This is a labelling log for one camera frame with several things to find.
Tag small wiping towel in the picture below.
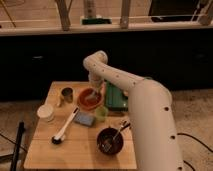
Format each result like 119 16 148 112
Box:
85 92 100 103

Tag red bowl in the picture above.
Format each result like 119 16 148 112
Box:
77 88 103 110

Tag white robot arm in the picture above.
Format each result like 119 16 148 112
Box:
83 51 185 171

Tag dark brown bowl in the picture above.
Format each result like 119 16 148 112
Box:
96 127 125 156

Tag green tray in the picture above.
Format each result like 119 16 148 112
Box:
105 82 128 111

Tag green cup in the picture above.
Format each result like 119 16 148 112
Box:
95 106 108 122

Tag metal cup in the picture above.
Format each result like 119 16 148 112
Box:
61 87 73 103

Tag blue sponge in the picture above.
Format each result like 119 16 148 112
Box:
74 112 95 127

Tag white round container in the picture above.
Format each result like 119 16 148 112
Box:
37 104 54 122

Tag metal fork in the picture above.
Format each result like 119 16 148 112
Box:
101 120 132 153

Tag white dish brush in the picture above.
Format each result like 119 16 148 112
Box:
51 107 79 145

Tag black stand pole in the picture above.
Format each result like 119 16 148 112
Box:
10 122 25 171

